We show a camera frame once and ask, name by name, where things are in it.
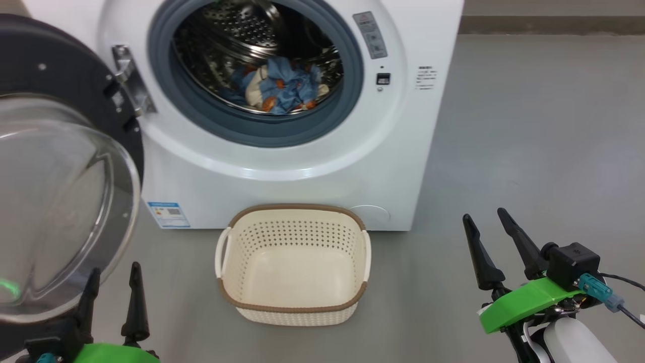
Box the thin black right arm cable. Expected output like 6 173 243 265
600 272 645 331

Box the perforated steel washer drum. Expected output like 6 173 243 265
173 0 344 115

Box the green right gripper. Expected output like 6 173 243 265
462 207 588 334

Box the round white drain filter cover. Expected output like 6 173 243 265
348 204 391 227

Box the black round glass washer door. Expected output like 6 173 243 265
0 14 146 363

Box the grey warning sticker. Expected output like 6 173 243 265
352 11 389 60

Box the cream perforated basket brown rim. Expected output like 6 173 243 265
215 203 372 327

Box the metal door hinge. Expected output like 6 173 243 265
111 44 157 117

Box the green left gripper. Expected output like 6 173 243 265
73 262 161 363

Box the blue energy label sticker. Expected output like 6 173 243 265
146 202 191 229

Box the white front-load washing machine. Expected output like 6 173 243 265
23 0 465 231

